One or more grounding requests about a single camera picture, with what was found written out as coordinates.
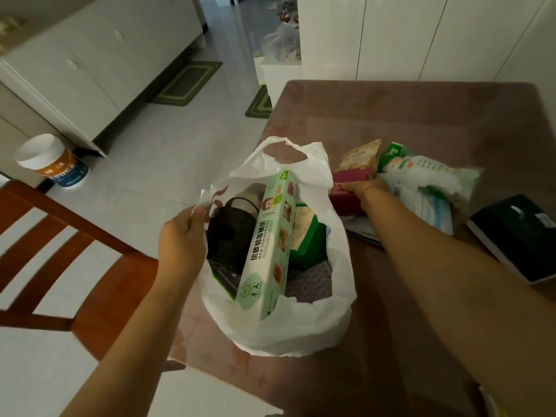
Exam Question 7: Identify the person's left hand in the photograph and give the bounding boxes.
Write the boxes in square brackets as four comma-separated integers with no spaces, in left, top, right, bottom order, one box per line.
[157,206,211,285]

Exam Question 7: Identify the person's right hand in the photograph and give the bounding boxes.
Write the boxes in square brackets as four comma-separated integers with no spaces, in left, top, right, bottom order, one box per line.
[341,178,390,213]

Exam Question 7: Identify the magenta beige snack bag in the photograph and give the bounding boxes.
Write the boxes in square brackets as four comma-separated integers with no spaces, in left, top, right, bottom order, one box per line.
[328,139,383,218]

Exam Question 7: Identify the white labelled pouch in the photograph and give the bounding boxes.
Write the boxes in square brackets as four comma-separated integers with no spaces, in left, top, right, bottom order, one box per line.
[345,181,431,235]

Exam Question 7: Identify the black pouch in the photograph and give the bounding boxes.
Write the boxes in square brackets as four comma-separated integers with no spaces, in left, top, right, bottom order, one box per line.
[206,197,258,274]

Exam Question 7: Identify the green black pack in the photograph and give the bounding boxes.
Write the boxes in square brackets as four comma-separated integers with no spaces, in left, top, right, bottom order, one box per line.
[210,260,240,300]

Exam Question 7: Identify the green white cotton pack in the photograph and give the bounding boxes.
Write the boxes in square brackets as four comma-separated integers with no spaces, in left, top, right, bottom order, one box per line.
[376,142,485,204]

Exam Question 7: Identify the green bread snack bag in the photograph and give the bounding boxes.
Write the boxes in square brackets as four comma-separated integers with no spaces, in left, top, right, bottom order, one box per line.
[288,203,329,270]

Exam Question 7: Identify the long light green box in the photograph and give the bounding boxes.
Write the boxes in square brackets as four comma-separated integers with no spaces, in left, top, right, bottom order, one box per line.
[234,170,299,322]

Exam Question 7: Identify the grey purple cloth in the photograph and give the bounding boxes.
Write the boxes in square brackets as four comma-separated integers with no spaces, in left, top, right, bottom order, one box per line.
[284,260,333,305]

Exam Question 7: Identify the white plastic shopping bag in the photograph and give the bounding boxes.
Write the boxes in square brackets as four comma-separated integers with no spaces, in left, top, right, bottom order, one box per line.
[197,136,358,357]

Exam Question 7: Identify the dark green box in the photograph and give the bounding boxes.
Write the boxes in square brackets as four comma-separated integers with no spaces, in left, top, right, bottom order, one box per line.
[466,194,556,285]

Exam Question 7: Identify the person's right forearm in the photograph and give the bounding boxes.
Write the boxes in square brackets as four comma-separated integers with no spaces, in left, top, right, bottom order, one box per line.
[360,186,556,417]

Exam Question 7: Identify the person's left forearm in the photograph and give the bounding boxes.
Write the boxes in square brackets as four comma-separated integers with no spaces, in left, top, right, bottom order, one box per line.
[60,277,200,417]

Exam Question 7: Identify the clear plastic bag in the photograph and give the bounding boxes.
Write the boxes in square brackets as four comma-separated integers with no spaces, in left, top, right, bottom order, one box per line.
[260,21,301,61]

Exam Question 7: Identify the reddish brown table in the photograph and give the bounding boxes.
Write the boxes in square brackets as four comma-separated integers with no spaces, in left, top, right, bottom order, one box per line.
[167,80,556,417]

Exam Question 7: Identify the orange wooden chair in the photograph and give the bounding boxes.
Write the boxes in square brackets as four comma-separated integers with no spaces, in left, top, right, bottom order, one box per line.
[0,180,185,372]

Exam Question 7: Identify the small green floor mat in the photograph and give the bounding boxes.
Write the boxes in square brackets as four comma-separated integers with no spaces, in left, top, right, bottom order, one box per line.
[244,84,273,120]

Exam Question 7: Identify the white square box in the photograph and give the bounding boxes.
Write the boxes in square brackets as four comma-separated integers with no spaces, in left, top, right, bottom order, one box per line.
[254,56,303,109]

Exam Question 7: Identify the white door cabinet row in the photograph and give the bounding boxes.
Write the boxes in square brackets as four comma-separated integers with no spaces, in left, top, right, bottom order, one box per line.
[297,0,549,83]

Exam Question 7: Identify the white orange blue bucket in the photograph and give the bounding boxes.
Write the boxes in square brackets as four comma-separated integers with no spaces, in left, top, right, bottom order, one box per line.
[15,133,90,189]

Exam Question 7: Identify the large green floor mat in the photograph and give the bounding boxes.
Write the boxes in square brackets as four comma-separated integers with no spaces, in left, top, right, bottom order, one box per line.
[147,60,223,107]

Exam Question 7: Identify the white sideboard cabinet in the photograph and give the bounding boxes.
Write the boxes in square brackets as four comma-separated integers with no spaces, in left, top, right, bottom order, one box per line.
[0,0,207,187]

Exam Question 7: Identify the white counter unit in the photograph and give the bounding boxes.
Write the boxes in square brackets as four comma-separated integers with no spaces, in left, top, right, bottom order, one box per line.
[495,0,556,105]

